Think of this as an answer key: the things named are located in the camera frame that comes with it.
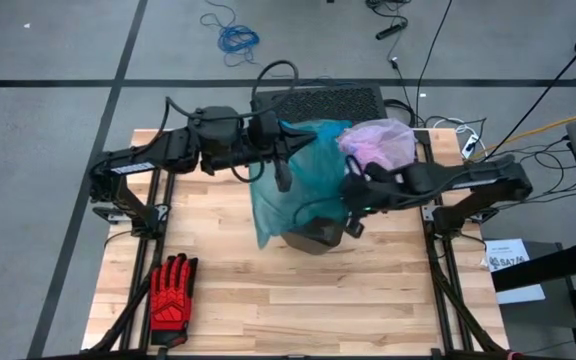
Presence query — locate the teal plastic trash bag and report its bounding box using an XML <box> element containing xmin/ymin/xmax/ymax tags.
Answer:
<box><xmin>248</xmin><ymin>118</ymin><xmax>355</xmax><ymax>250</ymax></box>

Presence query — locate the black beam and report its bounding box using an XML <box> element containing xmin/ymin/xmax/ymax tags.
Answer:
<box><xmin>490</xmin><ymin>238</ymin><xmax>576</xmax><ymax>294</ymax></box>

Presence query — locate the white power strip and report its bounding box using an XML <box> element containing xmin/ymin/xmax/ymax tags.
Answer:
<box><xmin>461</xmin><ymin>133</ymin><xmax>480</xmax><ymax>160</ymax></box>

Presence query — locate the blue coiled cable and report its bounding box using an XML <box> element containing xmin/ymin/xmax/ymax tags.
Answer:
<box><xmin>199</xmin><ymin>0</ymin><xmax>354</xmax><ymax>86</ymax></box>

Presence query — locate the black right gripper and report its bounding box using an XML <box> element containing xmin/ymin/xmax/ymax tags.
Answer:
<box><xmin>342</xmin><ymin>162</ymin><xmax>404</xmax><ymax>239</ymax></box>

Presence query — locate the black power adapter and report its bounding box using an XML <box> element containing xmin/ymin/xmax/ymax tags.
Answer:
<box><xmin>375</xmin><ymin>20</ymin><xmax>409</xmax><ymax>41</ymax></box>

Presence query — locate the black aluminium table frame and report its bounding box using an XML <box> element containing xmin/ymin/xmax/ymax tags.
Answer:
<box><xmin>81</xmin><ymin>127</ymin><xmax>512</xmax><ymax>360</ymax></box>

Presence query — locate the red black work glove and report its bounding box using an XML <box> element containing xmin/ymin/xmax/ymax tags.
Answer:
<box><xmin>148</xmin><ymin>253</ymin><xmax>199</xmax><ymax>348</ymax></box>

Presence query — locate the white printed paper sheet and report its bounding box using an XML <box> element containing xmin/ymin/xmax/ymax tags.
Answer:
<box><xmin>482</xmin><ymin>238</ymin><xmax>547</xmax><ymax>305</ymax></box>

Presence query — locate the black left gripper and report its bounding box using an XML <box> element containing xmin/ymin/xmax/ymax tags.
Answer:
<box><xmin>245</xmin><ymin>109</ymin><xmax>318</xmax><ymax>194</ymax></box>

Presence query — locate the grey side table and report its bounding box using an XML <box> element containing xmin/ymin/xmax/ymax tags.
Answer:
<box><xmin>487</xmin><ymin>119</ymin><xmax>576</xmax><ymax>360</ymax></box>

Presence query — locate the yellow floor cable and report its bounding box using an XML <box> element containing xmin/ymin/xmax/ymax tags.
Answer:
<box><xmin>470</xmin><ymin>109</ymin><xmax>576</xmax><ymax>161</ymax></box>

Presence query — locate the pink translucent plastic bag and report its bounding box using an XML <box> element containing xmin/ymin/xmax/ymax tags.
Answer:
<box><xmin>337</xmin><ymin>118</ymin><xmax>418</xmax><ymax>175</ymax></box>

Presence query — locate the dark brown trash bin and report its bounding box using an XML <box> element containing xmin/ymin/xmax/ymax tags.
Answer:
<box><xmin>281</xmin><ymin>218</ymin><xmax>346</xmax><ymax>256</ymax></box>

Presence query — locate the black perforated metal panel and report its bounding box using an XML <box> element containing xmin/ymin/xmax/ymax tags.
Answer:
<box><xmin>252</xmin><ymin>85</ymin><xmax>389</xmax><ymax>126</ymax></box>

